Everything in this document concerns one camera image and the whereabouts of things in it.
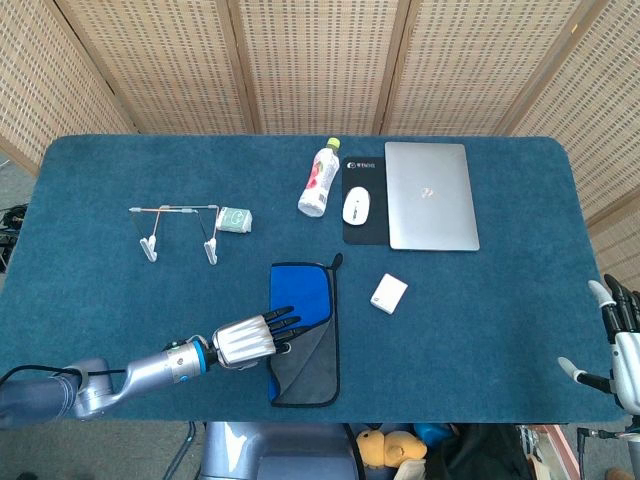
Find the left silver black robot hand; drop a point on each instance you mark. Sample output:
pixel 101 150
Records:
pixel 245 342

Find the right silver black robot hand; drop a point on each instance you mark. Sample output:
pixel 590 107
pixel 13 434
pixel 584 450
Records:
pixel 627 360

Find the grey and blue cloth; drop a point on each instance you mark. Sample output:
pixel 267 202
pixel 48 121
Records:
pixel 305 370

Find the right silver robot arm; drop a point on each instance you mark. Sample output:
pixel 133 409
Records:
pixel 632 455

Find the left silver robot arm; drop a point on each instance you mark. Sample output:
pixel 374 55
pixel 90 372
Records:
pixel 150 370

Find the grey robot torso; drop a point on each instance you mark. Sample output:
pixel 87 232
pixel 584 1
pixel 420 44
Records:
pixel 260 450

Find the green white tissue pack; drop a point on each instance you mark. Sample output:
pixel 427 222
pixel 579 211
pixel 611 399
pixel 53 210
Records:
pixel 234 220

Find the white power adapter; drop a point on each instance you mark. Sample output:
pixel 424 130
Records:
pixel 389 294

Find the white computer mouse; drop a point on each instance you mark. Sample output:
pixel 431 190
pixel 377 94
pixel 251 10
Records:
pixel 356 205

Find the blue carpet table cover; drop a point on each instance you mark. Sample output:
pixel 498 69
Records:
pixel 450 350

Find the plastic bottle green cap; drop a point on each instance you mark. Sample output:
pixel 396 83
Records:
pixel 318 180

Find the yellow plush toy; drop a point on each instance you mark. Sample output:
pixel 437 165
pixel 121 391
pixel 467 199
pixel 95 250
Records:
pixel 390 447

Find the black bag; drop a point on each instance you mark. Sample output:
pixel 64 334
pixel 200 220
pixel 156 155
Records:
pixel 475 455

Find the black mouse pad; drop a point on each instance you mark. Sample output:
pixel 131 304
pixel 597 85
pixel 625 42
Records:
pixel 377 200

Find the blue plastic object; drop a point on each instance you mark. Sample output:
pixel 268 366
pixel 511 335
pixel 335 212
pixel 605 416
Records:
pixel 430 432

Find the silver closed laptop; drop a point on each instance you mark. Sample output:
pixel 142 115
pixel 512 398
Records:
pixel 430 200

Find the woven bamboo folding screen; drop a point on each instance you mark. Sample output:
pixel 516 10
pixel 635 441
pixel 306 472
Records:
pixel 320 60

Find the pink wooden frame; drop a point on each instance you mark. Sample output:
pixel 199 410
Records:
pixel 557 440

